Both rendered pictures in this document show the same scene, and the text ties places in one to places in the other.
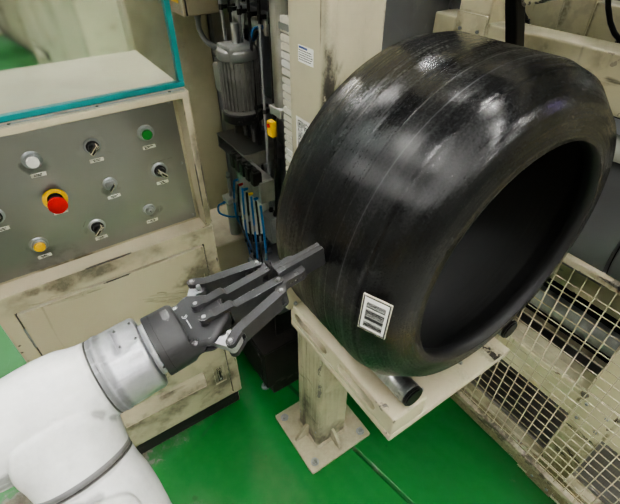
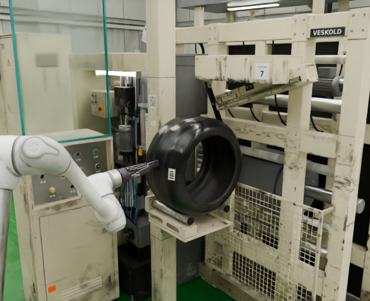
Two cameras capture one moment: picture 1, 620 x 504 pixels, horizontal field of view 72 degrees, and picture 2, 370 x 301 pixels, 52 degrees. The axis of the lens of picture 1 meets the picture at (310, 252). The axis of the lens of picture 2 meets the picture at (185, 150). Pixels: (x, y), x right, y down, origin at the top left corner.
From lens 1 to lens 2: 1.48 m
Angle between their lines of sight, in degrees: 26
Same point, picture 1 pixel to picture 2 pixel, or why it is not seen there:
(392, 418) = (184, 229)
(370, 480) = not seen: outside the picture
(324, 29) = (158, 115)
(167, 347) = (123, 172)
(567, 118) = (212, 129)
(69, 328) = (54, 229)
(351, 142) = (165, 136)
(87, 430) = (108, 184)
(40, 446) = (99, 184)
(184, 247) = not seen: hidden behind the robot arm
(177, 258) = not seen: hidden behind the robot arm
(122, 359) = (114, 172)
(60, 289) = (56, 209)
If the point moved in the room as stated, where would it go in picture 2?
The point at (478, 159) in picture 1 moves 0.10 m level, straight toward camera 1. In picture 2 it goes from (191, 135) to (184, 139)
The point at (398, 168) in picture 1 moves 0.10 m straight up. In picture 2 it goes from (174, 138) to (174, 119)
